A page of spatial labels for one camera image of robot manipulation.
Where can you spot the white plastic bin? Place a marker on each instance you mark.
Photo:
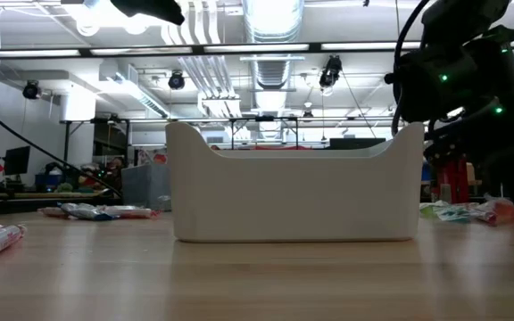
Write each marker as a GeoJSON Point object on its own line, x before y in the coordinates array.
{"type": "Point", "coordinates": [292, 200]}

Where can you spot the black metal rack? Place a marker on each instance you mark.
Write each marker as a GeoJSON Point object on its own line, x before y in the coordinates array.
{"type": "Point", "coordinates": [66, 138]}

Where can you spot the black beam with light strips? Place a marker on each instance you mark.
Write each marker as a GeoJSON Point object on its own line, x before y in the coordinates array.
{"type": "Point", "coordinates": [315, 46]}

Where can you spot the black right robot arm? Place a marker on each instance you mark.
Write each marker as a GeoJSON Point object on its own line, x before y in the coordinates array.
{"type": "Point", "coordinates": [444, 84]}

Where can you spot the clear pink candy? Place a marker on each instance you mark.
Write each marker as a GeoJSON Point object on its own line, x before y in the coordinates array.
{"type": "Point", "coordinates": [500, 213]}

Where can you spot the white red bag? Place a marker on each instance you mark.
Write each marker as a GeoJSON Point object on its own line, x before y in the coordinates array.
{"type": "Point", "coordinates": [152, 157]}

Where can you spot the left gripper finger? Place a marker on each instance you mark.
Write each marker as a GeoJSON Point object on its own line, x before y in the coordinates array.
{"type": "Point", "coordinates": [171, 12]}

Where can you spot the black aluminium table frame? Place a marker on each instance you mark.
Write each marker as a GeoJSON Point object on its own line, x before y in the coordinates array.
{"type": "Point", "coordinates": [38, 206]}

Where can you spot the silver ventilation duct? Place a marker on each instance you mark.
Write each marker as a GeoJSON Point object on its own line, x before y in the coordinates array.
{"type": "Point", "coordinates": [272, 22]}

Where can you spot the black ceiling spotlight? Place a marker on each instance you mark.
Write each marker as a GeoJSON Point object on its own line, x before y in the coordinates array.
{"type": "Point", "coordinates": [30, 90]}
{"type": "Point", "coordinates": [330, 73]}
{"type": "Point", "coordinates": [176, 81]}

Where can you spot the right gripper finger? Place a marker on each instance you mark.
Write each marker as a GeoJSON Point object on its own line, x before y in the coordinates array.
{"type": "Point", "coordinates": [504, 178]}

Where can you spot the red soda can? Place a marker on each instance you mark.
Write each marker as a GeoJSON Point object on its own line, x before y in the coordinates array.
{"type": "Point", "coordinates": [453, 178]}

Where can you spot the blue box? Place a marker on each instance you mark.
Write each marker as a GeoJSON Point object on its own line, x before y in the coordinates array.
{"type": "Point", "coordinates": [47, 180]}

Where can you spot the clear grey plastic bin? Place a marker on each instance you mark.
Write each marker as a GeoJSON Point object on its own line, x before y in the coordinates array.
{"type": "Point", "coordinates": [145, 187]}

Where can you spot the black wide monitor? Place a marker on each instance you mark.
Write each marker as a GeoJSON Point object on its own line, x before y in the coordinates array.
{"type": "Point", "coordinates": [357, 143]}

